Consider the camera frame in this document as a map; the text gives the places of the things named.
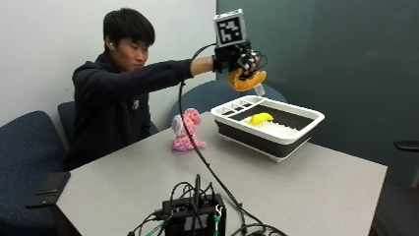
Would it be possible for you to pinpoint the the person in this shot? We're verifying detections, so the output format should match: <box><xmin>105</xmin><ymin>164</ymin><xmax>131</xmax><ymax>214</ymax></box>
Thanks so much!
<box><xmin>62</xmin><ymin>7</ymin><xmax>219</xmax><ymax>172</ymax></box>

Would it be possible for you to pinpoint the yellow plush toy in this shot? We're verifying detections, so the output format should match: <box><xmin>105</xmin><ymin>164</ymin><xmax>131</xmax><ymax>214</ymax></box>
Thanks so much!
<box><xmin>248</xmin><ymin>112</ymin><xmax>276</xmax><ymax>126</ymax></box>

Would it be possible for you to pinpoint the white marker cube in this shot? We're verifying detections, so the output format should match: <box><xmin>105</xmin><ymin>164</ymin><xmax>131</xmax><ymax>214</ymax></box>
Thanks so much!
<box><xmin>212</xmin><ymin>8</ymin><xmax>248</xmax><ymax>48</ymax></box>

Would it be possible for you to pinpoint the black smartphone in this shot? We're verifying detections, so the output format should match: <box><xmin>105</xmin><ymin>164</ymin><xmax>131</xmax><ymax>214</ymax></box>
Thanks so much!
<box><xmin>26</xmin><ymin>171</ymin><xmax>72</xmax><ymax>209</ymax></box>

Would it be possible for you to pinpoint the black chair armrest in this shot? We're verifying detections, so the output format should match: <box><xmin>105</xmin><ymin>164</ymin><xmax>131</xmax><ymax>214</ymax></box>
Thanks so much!
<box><xmin>393</xmin><ymin>140</ymin><xmax>419</xmax><ymax>152</ymax></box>

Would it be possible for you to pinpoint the coiled black cable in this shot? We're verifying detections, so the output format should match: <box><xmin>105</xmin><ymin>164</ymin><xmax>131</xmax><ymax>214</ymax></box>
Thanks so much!
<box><xmin>229</xmin><ymin>222</ymin><xmax>290</xmax><ymax>236</ymax></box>

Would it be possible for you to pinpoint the pink plush toy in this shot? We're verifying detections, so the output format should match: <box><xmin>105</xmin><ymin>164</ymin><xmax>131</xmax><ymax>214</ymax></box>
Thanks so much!
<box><xmin>171</xmin><ymin>107</ymin><xmax>209</xmax><ymax>152</ymax></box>

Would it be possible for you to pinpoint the long black cable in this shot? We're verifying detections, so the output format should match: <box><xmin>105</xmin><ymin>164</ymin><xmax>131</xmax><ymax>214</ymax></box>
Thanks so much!
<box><xmin>177</xmin><ymin>42</ymin><xmax>269</xmax><ymax>230</ymax></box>

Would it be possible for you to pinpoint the orange plush toy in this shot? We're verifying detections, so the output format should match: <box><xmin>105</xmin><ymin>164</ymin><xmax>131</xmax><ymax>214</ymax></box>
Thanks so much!
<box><xmin>227</xmin><ymin>68</ymin><xmax>268</xmax><ymax>92</ymax></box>

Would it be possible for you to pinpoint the black electronics box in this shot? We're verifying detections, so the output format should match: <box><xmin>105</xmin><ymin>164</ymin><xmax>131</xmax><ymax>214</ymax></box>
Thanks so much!
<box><xmin>161</xmin><ymin>193</ymin><xmax>228</xmax><ymax>236</ymax></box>

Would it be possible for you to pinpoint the white and black dish rack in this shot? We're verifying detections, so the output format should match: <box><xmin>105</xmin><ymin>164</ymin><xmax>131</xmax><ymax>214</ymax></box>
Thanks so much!
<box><xmin>209</xmin><ymin>94</ymin><xmax>326</xmax><ymax>163</ymax></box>

